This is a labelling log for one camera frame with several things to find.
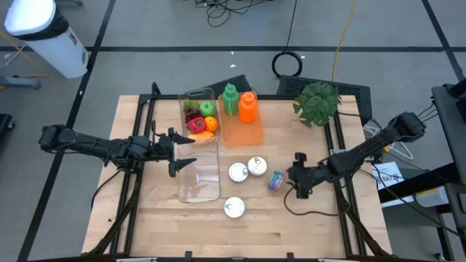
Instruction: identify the white trash bin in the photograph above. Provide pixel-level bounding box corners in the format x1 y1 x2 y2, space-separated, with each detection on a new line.
4 0 90 79

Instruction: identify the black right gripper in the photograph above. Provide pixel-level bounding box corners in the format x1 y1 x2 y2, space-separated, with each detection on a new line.
283 152 323 199

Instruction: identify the grey metal stand foot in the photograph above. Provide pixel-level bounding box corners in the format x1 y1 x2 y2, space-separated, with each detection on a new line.
0 74 41 91

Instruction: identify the green apple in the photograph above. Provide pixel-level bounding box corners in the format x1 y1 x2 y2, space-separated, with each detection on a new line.
199 100 217 118

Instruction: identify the black slanted box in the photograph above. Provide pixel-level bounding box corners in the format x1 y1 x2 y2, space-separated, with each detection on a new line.
203 74 254 96

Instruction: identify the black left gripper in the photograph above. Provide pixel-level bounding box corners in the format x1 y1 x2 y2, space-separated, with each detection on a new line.
156 127 198 178

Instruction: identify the orange fruit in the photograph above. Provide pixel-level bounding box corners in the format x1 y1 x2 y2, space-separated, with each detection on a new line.
203 116 219 133

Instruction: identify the Van Camp's tuna can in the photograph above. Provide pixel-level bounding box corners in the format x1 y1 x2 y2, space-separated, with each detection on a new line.
224 196 245 219

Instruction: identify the green plastic bottle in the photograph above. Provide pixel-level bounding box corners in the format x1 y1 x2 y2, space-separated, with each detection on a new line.
221 82 240 117

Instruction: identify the yellow cable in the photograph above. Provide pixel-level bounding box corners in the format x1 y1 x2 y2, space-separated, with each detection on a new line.
330 0 360 82

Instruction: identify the orange translucent plastic bin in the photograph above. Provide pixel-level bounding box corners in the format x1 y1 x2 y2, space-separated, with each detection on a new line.
217 92 266 148

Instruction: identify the white plastic container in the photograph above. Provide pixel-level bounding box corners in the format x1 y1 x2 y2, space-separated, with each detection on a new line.
416 186 449 208

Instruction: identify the black coiled cable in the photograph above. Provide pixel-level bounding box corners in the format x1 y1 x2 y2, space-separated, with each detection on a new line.
271 0 304 79

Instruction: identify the potted green plant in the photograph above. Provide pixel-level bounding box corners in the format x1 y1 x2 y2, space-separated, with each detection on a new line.
293 81 342 129

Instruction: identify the silver-lidded tin can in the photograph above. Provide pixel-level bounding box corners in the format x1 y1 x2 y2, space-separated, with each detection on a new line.
228 162 250 183

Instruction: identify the dark red grape bunch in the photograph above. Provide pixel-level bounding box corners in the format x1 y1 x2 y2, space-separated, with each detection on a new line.
183 108 201 124

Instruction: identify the black chair base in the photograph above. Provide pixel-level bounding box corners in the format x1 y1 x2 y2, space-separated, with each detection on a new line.
0 113 15 138

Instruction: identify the clear plastic bin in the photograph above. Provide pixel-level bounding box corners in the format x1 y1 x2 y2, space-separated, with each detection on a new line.
177 87 221 146
177 141 222 204

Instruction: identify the grey equipment cart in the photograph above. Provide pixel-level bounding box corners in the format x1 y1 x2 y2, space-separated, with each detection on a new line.
431 78 466 190

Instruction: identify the red bell pepper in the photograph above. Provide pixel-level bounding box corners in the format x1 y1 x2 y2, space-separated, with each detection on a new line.
186 116 208 135

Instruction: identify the orange plastic bottle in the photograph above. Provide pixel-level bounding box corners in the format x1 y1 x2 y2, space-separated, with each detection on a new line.
238 91 258 124

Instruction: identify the yellow-orange mango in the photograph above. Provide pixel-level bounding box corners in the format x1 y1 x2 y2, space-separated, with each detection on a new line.
187 130 215 142

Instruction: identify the black perforated box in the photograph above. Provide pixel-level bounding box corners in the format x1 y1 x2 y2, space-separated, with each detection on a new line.
276 74 373 127

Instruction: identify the blue salmon can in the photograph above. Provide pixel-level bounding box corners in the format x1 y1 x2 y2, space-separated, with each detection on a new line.
247 156 268 177
267 170 285 192

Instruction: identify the white printed paper sheet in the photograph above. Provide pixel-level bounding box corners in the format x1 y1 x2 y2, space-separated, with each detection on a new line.
371 161 406 191

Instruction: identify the black cable loop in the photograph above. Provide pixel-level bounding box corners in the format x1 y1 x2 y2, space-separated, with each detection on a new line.
283 185 339 218

